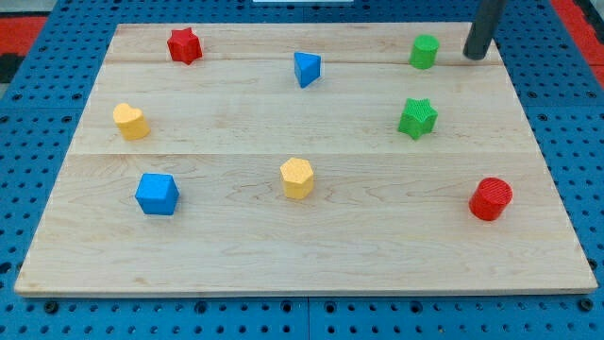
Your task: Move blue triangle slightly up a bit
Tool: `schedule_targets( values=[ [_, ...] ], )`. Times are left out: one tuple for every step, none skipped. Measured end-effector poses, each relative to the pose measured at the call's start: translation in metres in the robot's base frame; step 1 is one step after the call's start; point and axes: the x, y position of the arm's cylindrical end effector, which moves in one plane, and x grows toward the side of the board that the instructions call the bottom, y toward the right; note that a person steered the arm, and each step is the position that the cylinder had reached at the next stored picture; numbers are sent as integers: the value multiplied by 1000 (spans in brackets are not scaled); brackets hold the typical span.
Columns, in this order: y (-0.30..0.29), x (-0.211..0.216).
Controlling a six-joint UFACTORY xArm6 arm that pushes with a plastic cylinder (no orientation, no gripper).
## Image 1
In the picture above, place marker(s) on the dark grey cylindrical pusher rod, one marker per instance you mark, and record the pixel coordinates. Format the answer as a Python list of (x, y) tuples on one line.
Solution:
[(483, 28)]

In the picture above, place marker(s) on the blue triangle block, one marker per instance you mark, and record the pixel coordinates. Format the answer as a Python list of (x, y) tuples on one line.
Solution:
[(307, 68)]

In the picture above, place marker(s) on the green cylinder block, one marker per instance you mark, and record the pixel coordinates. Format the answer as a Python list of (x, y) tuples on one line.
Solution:
[(424, 51)]

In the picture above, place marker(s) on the green star block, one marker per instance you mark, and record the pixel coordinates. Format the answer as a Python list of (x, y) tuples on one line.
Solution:
[(417, 118)]

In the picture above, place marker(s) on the red cylinder block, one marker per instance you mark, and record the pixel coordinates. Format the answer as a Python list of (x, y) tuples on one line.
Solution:
[(490, 199)]

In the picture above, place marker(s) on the yellow hexagon block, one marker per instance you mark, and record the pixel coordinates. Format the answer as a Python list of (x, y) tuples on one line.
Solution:
[(297, 178)]

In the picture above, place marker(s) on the red star block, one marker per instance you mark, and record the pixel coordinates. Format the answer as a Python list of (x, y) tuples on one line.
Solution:
[(184, 46)]

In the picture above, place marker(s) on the light wooden board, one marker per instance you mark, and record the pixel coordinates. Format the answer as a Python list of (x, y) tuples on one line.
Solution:
[(388, 215)]

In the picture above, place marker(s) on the yellow heart block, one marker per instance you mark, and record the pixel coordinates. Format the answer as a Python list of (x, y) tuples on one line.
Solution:
[(130, 121)]

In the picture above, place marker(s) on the blue cube block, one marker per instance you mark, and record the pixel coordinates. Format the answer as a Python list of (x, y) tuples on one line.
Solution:
[(157, 194)]

